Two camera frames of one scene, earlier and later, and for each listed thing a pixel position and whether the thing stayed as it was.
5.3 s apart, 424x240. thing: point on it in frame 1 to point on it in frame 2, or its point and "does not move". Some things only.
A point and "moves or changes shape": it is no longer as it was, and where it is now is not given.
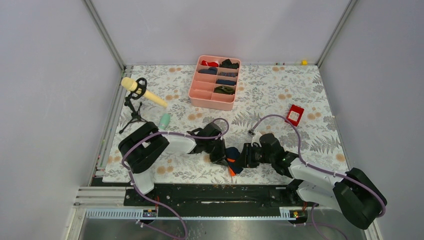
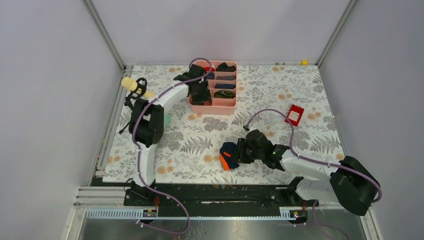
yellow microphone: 130,84 does not move
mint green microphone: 164,121 does not move
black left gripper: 220,158 to 206,97
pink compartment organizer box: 214,82 moves or changes shape
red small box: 294,114 does not move
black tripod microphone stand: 141,84 does not move
